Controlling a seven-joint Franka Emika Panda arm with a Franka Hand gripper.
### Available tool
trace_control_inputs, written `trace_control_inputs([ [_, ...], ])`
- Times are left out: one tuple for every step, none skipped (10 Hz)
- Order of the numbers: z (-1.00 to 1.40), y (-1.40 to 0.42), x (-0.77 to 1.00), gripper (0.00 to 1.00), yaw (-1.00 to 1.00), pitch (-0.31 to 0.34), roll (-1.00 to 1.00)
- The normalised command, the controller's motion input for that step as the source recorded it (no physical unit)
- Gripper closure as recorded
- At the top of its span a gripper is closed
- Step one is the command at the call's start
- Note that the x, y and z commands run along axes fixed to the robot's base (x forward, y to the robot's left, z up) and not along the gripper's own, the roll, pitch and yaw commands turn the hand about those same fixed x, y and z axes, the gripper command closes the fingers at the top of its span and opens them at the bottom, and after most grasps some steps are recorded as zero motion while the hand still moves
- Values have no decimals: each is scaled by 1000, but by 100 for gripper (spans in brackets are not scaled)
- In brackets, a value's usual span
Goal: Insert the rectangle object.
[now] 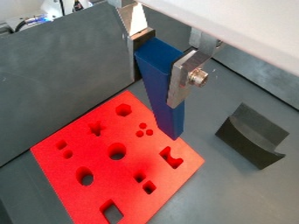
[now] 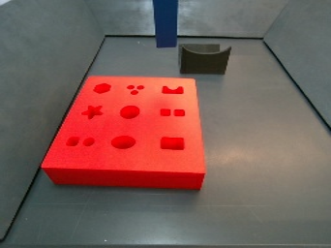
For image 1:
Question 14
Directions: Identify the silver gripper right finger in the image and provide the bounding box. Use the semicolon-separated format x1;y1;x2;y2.
167;28;222;109

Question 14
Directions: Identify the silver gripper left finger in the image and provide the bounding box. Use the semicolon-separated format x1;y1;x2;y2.
116;3;155;81

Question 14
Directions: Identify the blue rectangular block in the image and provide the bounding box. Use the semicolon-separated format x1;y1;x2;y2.
135;38;184;140

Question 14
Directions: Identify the grey upright panel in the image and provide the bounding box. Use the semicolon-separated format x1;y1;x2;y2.
0;2;134;167

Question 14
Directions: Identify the dark grey curved block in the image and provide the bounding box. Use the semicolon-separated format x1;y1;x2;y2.
215;103;290;170

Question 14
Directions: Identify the red shape sorting board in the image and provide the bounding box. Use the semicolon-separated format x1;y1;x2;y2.
31;91;204;224

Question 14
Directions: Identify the grey cable with blue light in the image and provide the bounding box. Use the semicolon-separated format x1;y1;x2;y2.
13;14;53;33

